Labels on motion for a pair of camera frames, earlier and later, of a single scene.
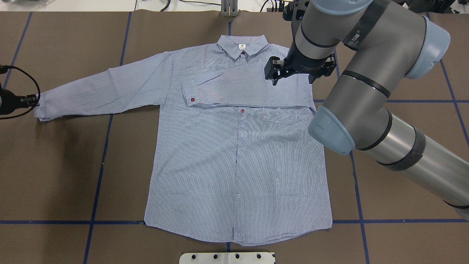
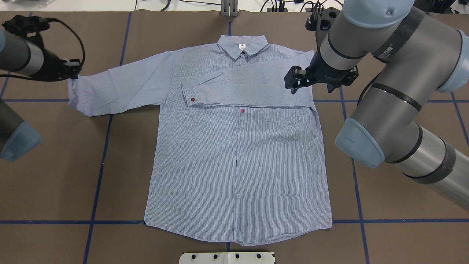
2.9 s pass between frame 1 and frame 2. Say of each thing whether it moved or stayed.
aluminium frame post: stayed
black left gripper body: moved
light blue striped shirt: stayed
